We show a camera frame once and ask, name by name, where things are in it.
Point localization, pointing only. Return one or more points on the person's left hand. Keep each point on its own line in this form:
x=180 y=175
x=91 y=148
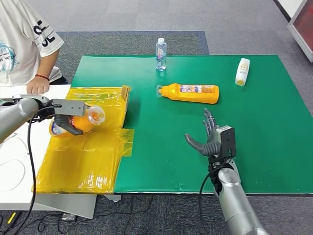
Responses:
x=38 y=87

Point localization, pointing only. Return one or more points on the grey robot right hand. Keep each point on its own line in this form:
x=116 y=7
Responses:
x=210 y=147

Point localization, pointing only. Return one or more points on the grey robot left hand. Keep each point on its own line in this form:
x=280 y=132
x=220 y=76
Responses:
x=67 y=126

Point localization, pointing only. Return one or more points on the orange detergent bottle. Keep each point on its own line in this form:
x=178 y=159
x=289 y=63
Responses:
x=84 y=125
x=193 y=94

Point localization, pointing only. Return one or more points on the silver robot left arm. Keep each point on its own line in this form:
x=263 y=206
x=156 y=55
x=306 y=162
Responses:
x=16 y=116

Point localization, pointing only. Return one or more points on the person's left forearm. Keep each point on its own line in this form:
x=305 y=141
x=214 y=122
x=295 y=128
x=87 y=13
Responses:
x=46 y=65

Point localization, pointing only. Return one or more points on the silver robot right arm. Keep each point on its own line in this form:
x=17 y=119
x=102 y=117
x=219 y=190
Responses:
x=234 y=204

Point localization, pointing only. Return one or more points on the small white bottle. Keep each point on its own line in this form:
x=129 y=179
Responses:
x=242 y=72

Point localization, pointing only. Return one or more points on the clear water bottle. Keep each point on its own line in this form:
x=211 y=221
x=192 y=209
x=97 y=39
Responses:
x=161 y=55

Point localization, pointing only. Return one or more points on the yellow plastic sheet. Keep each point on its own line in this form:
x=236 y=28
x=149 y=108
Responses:
x=83 y=162

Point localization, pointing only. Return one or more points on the green table mat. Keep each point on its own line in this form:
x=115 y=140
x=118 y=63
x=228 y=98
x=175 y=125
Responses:
x=244 y=123

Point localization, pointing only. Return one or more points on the person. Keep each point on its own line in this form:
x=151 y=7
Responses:
x=22 y=39

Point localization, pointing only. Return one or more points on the floor power strip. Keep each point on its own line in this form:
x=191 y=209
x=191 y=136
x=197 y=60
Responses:
x=69 y=217

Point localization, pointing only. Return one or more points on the black box with yellow stripe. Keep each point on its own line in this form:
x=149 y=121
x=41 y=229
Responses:
x=10 y=218

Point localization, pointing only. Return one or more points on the white cabinet with red panels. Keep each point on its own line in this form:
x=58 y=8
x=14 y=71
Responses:
x=302 y=29

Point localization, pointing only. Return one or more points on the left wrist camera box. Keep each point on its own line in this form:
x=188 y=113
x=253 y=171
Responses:
x=71 y=108

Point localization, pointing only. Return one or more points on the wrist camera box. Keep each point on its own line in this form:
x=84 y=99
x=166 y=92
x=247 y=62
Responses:
x=227 y=141
x=71 y=108

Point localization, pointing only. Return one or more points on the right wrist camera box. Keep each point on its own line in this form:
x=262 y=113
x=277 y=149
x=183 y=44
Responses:
x=227 y=141

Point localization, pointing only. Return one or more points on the grey table base plate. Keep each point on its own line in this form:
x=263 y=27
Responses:
x=78 y=207

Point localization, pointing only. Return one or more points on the grey table foot bracket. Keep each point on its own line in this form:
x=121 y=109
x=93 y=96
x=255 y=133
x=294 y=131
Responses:
x=112 y=198

